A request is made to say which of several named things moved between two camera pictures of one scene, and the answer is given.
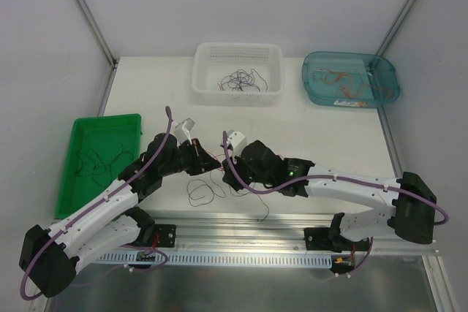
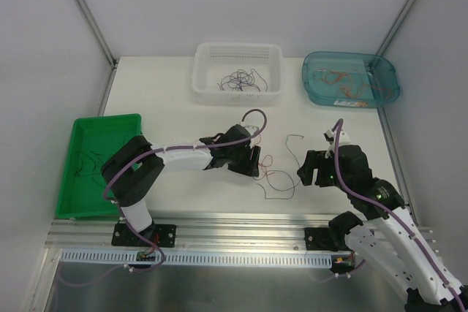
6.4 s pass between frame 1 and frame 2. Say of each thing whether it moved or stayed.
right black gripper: moved
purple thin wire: stayed
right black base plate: stayed
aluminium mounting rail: stayed
